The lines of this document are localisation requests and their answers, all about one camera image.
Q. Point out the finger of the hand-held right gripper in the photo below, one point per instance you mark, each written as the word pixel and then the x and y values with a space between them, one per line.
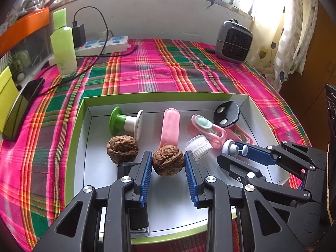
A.
pixel 236 169
pixel 257 155

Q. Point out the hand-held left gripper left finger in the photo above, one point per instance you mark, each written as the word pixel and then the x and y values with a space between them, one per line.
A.
pixel 147 176

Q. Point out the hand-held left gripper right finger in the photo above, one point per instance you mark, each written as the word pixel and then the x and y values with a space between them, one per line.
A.
pixel 190 176

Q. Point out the brown walnut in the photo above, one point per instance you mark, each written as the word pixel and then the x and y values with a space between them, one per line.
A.
pixel 168 161
pixel 122 149

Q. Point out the green white cardboard box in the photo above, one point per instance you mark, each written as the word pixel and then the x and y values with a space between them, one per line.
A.
pixel 99 168

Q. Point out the pink capsule-shaped clip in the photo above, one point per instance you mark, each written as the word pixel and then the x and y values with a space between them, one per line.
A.
pixel 169 128

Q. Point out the black round gadget white buttons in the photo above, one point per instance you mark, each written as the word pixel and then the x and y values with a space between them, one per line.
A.
pixel 225 113

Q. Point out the green white spool-shaped gadget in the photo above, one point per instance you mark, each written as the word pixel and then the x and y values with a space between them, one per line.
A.
pixel 131 123

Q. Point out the pink green plaid tablecloth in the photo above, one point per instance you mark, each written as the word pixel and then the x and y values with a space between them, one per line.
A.
pixel 183 71

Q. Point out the brown wooden door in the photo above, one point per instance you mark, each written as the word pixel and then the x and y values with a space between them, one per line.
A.
pixel 315 57

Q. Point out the grey space heater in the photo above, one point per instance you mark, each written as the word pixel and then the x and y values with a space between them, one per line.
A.
pixel 233 42

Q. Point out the cream heart print curtain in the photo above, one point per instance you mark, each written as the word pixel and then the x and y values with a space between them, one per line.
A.
pixel 294 31

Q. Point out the white blue power strip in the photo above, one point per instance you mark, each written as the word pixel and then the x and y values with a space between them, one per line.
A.
pixel 115 44

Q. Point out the black smartphone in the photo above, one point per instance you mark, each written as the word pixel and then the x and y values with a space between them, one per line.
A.
pixel 18 115

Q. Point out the light green bottle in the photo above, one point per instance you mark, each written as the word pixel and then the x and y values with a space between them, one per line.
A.
pixel 64 52

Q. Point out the black charger plug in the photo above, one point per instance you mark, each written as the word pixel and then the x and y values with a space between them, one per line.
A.
pixel 78 35

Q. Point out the small white ball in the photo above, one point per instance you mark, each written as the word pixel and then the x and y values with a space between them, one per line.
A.
pixel 20 76

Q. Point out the yellow-green cardboard box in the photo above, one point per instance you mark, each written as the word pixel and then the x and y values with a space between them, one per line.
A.
pixel 6 97

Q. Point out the dark glass case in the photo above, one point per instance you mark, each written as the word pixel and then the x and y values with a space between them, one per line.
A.
pixel 31 47

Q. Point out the orange storage box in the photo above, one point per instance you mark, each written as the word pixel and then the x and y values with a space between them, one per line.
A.
pixel 23 26

